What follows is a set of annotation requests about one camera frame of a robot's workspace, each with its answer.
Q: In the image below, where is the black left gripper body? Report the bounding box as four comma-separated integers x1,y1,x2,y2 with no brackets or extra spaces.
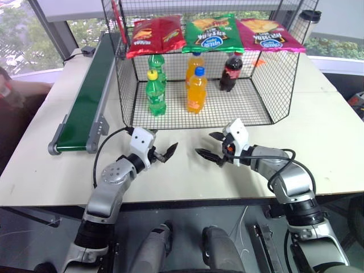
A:
149,146,168,165

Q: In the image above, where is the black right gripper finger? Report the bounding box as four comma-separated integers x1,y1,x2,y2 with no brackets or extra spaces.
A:
208,131,228,142
194,147,225,165

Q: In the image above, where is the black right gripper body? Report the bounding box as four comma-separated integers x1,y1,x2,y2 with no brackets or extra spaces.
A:
217,133,236,168

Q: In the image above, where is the green conveyor belt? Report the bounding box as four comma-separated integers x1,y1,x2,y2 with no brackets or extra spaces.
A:
47,31,120,156

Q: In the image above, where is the green soda bottle yellow cap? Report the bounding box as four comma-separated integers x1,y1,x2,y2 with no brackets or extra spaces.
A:
145,69,167,117

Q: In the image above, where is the orange soda bottle blue cap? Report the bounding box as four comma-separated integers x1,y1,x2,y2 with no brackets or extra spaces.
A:
186,67,208,114
185,52,206,88

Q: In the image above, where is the cola bottle red cap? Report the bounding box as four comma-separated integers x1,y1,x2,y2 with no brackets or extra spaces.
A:
218,51,243,93

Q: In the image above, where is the grey rounded robot leg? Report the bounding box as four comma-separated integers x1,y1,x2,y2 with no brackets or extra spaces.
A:
133,220,174,273
201,226,246,273

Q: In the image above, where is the red chip bag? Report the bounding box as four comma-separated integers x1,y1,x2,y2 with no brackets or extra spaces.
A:
126,15,187,60

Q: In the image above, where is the green chip bag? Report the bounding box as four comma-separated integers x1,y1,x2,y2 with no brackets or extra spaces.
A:
181,13,245,55

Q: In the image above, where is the pink chip bag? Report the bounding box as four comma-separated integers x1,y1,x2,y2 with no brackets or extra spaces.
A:
235,18,307,54

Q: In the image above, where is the red and black tool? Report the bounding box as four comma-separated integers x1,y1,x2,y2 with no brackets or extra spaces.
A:
348,92,364,122

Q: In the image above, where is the white tumbler black lid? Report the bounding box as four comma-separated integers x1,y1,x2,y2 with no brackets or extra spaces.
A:
288,10,322,46

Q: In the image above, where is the person in dark clothes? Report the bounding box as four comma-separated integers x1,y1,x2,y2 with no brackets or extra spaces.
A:
0,67,53,175

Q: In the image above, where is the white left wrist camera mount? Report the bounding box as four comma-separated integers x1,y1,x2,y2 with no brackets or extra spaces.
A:
129,127,158,172

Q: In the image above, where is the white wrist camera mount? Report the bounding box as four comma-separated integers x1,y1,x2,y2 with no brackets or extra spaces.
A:
129,127,158,172
222,118,251,167

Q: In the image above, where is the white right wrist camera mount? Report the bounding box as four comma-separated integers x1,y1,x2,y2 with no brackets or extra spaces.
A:
222,118,251,167

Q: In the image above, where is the black wire mesh shelf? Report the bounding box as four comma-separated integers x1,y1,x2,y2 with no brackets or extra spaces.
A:
101,0,321,131

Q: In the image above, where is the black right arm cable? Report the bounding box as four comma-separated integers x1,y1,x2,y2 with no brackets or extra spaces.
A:
227,148,297,200

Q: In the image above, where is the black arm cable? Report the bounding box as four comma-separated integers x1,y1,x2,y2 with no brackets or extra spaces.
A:
92,127,134,190
227,148,297,200

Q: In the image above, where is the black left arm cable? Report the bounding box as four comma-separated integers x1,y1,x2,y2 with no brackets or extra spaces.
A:
92,127,134,190

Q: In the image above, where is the black power adapter cable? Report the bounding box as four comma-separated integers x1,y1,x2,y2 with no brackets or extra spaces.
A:
62,52,84,63

